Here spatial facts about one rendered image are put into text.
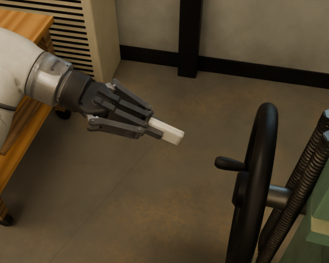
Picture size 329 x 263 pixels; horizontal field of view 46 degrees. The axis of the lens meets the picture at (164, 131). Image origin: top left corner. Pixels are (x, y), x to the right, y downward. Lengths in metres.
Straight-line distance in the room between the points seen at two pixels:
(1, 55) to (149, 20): 1.33
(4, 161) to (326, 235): 1.24
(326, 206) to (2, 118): 0.55
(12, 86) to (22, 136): 0.90
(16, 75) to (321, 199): 0.52
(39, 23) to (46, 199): 0.68
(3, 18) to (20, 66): 0.91
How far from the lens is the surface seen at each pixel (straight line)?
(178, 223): 1.52
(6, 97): 0.74
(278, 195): 0.63
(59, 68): 0.73
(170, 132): 0.73
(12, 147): 1.60
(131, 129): 0.71
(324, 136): 0.53
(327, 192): 0.52
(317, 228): 0.57
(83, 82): 0.72
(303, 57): 2.03
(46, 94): 0.72
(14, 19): 1.61
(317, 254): 0.90
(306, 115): 1.97
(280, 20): 1.90
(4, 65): 0.73
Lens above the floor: 1.34
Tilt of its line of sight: 49 degrees down
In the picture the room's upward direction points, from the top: straight up
